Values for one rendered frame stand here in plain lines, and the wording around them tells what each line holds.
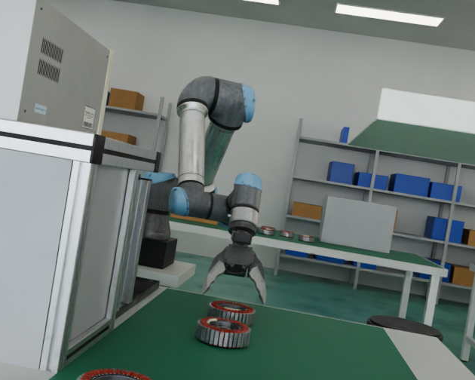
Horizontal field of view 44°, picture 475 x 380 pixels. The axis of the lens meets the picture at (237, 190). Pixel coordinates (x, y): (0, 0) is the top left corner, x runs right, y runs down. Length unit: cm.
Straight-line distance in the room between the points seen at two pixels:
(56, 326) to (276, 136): 720
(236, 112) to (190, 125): 18
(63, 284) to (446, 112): 60
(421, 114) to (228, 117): 123
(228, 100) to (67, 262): 100
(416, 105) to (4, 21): 65
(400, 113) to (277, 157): 737
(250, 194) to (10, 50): 76
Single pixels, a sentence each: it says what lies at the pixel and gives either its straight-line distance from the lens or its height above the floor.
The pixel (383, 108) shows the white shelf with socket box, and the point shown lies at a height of 118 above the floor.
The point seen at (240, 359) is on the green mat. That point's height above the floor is 75.
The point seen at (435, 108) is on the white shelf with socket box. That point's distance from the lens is 67.
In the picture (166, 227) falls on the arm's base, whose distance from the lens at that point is 206.
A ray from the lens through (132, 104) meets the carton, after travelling 784.
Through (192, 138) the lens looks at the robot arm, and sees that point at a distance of 169.
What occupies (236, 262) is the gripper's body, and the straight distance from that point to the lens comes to 146.
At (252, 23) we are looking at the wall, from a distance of 834.
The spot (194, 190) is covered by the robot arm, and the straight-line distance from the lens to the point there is 160.
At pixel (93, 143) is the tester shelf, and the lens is 91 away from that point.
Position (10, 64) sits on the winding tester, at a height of 120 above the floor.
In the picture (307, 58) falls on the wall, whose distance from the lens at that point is 820.
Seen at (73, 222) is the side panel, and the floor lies 98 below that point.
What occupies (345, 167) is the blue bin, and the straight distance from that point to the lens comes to 749.
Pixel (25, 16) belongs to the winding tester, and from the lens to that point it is 101.
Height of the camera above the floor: 108
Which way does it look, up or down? 1 degrees down
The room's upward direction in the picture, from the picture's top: 9 degrees clockwise
